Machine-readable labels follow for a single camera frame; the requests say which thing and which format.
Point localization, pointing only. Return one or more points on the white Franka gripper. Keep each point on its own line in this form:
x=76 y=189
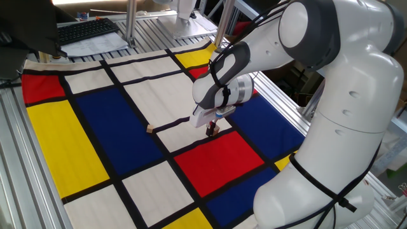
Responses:
x=200 y=119

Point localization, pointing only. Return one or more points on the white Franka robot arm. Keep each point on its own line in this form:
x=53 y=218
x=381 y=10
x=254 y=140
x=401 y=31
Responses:
x=349 y=111

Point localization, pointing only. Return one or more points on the small wooden block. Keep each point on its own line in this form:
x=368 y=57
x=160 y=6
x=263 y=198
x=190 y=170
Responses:
x=149 y=128

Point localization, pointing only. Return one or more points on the Mondrian pattern cloth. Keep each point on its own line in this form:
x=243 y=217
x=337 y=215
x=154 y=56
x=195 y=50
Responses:
x=117 y=127

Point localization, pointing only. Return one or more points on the white stand on metal plate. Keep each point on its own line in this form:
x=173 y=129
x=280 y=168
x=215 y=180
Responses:
x=184 y=25

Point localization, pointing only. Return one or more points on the white paper sheets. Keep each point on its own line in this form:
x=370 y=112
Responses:
x=98 y=44

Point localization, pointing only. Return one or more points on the black keyboard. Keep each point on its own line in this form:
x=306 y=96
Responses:
x=86 y=30

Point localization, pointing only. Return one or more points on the small blue red bottle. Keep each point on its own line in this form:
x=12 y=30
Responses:
x=83 y=16

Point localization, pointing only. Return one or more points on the black monitor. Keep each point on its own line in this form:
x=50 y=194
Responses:
x=28 y=22

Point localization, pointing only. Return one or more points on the silver blue wrist camera module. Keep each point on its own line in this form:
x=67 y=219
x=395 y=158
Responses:
x=225 y=111

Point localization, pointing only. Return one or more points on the aluminium table edge rail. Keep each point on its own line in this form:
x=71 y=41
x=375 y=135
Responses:
x=280 y=101

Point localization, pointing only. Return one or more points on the slanted aluminium post with bracket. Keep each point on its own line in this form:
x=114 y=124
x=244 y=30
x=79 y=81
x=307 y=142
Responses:
x=313 y=101

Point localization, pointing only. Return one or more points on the aluminium corner post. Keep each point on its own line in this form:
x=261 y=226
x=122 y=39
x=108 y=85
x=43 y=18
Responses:
x=224 y=22

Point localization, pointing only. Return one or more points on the upright aluminium post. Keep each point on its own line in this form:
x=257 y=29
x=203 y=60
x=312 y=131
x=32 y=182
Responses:
x=130 y=22

